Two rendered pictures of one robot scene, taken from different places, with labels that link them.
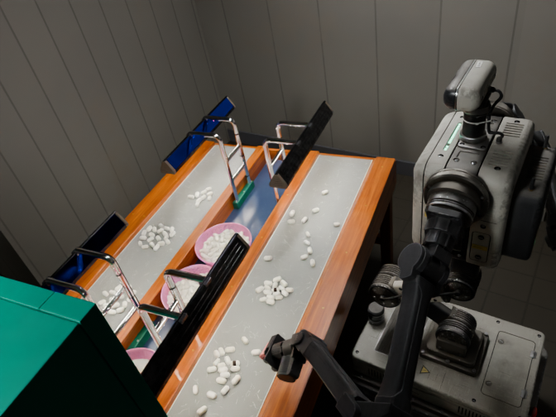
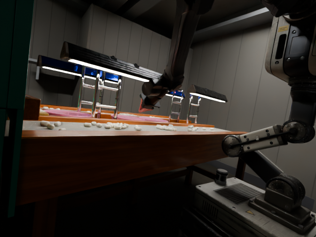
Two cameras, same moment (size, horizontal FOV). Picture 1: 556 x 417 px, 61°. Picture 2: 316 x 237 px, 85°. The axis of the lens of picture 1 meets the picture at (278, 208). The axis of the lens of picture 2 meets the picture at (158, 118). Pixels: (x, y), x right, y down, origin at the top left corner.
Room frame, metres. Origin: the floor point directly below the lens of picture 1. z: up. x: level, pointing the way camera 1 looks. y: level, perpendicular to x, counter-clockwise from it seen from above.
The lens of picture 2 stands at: (0.10, -0.16, 0.89)
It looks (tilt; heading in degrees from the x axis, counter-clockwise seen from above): 4 degrees down; 15
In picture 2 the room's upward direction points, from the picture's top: 9 degrees clockwise
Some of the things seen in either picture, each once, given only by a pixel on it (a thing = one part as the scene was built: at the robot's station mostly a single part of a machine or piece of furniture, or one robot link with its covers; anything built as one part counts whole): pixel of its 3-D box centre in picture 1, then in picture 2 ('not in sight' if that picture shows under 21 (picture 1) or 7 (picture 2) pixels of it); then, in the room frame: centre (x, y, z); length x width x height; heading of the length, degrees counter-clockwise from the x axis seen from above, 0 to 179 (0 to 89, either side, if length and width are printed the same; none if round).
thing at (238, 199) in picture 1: (222, 161); (170, 107); (2.08, 0.23, 0.90); 0.20 x 0.19 x 0.45; 149
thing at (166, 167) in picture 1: (199, 131); (167, 91); (2.12, 0.30, 1.08); 0.62 x 0.08 x 0.07; 149
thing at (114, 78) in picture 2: (65, 272); (84, 71); (1.29, 0.80, 1.08); 0.62 x 0.08 x 0.07; 149
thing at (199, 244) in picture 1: (225, 249); (153, 124); (1.62, 0.28, 0.72); 0.27 x 0.27 x 0.10
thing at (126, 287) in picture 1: (103, 307); (86, 94); (1.25, 0.73, 0.90); 0.20 x 0.19 x 0.45; 149
